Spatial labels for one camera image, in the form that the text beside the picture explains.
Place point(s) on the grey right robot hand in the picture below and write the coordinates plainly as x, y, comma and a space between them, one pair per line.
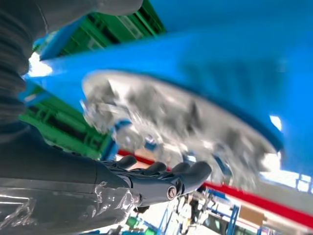
61, 168

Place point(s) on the blue metal shelf rack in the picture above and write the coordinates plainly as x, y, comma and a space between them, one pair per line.
219, 48

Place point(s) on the green plastic crate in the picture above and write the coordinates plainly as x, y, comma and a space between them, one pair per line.
105, 29
61, 129

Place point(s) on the red barrier belt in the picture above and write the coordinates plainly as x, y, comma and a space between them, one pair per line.
268, 206

